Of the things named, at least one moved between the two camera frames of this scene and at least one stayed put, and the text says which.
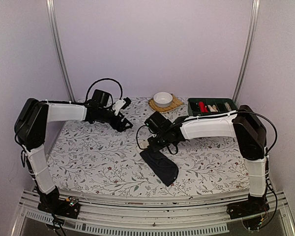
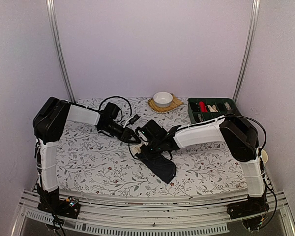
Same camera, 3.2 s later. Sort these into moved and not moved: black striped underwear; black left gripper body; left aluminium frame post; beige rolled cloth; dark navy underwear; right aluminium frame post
Moved: black left gripper body; dark navy underwear
Not moved: right aluminium frame post; black striped underwear; beige rolled cloth; left aluminium frame post
